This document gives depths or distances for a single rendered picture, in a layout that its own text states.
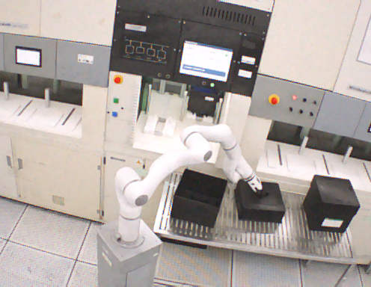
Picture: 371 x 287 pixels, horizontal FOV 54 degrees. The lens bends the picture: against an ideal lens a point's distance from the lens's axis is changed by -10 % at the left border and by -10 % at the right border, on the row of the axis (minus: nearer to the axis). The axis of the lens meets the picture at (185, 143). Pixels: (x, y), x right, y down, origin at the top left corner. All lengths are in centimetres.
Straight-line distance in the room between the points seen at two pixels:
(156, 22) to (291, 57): 81
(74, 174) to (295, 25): 188
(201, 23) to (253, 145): 87
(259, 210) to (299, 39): 105
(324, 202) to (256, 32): 109
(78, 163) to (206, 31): 134
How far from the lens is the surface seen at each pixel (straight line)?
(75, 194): 314
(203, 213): 232
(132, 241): 221
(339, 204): 250
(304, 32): 233
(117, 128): 267
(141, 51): 238
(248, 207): 244
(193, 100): 305
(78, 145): 283
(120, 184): 199
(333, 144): 324
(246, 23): 227
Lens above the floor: 243
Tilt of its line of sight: 34 degrees down
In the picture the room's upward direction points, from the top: 11 degrees clockwise
